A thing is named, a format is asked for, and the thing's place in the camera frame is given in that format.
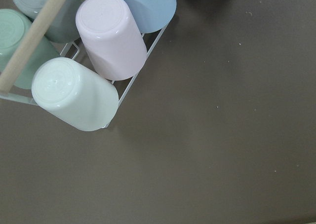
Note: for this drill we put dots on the pink cup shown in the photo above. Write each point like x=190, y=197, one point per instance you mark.
x=111, y=38

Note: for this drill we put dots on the white cup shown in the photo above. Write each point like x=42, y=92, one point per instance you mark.
x=75, y=94

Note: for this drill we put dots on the blue cup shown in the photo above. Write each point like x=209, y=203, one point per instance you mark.
x=152, y=15

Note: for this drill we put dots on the mint green cup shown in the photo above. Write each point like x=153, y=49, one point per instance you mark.
x=13, y=27

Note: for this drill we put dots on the grey cup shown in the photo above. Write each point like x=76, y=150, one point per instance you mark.
x=63, y=28

